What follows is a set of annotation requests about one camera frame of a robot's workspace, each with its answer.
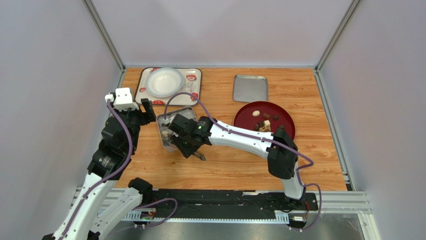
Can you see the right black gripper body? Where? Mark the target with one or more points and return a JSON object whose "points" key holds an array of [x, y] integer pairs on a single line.
{"points": [[188, 144]]}

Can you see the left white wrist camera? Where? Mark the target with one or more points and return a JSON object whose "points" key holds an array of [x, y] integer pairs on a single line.
{"points": [[122, 99]]}

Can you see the red round plate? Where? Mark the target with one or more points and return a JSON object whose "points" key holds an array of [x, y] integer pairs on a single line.
{"points": [[278, 117]]}

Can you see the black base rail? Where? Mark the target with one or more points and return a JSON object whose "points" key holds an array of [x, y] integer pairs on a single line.
{"points": [[231, 205]]}

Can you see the white oval chocolate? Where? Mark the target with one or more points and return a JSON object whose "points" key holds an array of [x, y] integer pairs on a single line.
{"points": [[256, 113]]}

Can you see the silver tin lid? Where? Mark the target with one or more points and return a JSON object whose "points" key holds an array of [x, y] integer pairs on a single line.
{"points": [[250, 88]]}

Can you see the metal tongs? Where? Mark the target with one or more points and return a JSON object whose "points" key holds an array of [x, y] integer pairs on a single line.
{"points": [[200, 155]]}

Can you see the white ceramic bowl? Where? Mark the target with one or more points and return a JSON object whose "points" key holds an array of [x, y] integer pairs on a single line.
{"points": [[164, 82]]}

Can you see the white cube chocolate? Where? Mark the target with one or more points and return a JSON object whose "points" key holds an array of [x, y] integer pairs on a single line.
{"points": [[267, 123]]}

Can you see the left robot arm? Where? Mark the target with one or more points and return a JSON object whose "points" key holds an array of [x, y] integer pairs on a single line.
{"points": [[119, 142]]}

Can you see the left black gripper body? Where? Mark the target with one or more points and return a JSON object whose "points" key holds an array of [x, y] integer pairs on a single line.
{"points": [[137, 119]]}

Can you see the square chocolate tin box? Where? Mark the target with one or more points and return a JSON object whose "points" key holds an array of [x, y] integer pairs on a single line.
{"points": [[163, 121]]}

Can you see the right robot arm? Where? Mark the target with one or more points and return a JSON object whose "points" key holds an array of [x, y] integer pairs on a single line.
{"points": [[277, 148]]}

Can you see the small clear glass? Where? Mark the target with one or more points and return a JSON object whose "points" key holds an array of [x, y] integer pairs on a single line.
{"points": [[187, 87]]}

